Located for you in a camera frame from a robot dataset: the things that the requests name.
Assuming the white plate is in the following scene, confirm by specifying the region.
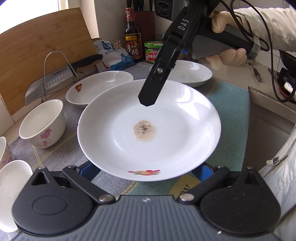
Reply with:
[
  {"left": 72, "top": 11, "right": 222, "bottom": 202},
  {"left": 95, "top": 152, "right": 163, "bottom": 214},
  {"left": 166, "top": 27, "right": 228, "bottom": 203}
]
[
  {"left": 149, "top": 60, "right": 213, "bottom": 88},
  {"left": 77, "top": 80, "right": 221, "bottom": 182},
  {"left": 66, "top": 71, "right": 133, "bottom": 108}
]

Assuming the white floral bowl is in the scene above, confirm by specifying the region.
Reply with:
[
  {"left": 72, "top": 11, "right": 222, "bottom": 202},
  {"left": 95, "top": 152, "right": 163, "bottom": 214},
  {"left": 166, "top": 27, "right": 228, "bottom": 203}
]
[
  {"left": 0, "top": 160, "right": 33, "bottom": 233},
  {"left": 19, "top": 99, "right": 66, "bottom": 149},
  {"left": 0, "top": 137, "right": 15, "bottom": 170}
]

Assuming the white plate back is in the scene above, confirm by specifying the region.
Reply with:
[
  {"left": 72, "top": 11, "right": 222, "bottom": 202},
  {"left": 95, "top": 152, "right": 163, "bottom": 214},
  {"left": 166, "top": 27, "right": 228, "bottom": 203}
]
[{"left": 66, "top": 71, "right": 133, "bottom": 108}]

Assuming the gloved right hand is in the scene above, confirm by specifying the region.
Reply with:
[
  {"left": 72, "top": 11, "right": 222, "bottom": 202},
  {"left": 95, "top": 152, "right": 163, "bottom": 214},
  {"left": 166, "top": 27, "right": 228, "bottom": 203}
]
[{"left": 205, "top": 10, "right": 248, "bottom": 66}]

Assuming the green lid sauce jar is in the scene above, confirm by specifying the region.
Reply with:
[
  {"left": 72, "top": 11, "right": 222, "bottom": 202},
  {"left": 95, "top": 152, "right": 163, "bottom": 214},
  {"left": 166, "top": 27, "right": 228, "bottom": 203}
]
[{"left": 144, "top": 41, "right": 163, "bottom": 64}]

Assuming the grey checked dish mat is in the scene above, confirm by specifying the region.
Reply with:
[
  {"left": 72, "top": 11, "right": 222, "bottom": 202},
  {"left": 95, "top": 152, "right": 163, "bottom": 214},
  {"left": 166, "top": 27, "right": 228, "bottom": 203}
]
[{"left": 9, "top": 79, "right": 250, "bottom": 199}]

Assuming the dark red knife block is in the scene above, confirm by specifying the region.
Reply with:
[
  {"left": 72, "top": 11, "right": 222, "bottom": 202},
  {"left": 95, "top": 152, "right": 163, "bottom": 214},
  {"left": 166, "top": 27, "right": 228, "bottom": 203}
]
[{"left": 125, "top": 1, "right": 155, "bottom": 46}]

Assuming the dark vinegar bottle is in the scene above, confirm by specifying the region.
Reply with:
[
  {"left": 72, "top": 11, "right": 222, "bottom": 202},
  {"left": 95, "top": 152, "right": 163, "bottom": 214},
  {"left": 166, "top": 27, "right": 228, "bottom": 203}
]
[{"left": 125, "top": 7, "right": 142, "bottom": 63}]

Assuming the blue white salt bag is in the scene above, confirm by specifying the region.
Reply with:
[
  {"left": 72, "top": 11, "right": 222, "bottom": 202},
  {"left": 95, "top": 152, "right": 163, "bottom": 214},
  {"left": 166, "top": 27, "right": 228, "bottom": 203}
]
[{"left": 93, "top": 39, "right": 135, "bottom": 71}]

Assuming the bamboo cutting board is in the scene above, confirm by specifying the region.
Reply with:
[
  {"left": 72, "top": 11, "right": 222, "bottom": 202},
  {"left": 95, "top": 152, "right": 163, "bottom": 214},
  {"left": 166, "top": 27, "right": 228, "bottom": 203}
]
[{"left": 1, "top": 8, "right": 96, "bottom": 115}]

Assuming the metal wire board stand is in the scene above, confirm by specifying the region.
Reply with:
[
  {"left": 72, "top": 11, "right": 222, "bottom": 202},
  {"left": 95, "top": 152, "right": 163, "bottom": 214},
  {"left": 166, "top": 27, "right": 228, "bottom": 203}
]
[{"left": 42, "top": 51, "right": 80, "bottom": 102}]

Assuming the kitchen knife black handle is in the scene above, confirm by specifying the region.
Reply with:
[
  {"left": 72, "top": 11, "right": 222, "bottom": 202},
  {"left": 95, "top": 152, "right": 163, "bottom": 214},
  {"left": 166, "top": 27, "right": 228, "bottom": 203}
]
[{"left": 25, "top": 54, "right": 103, "bottom": 106}]

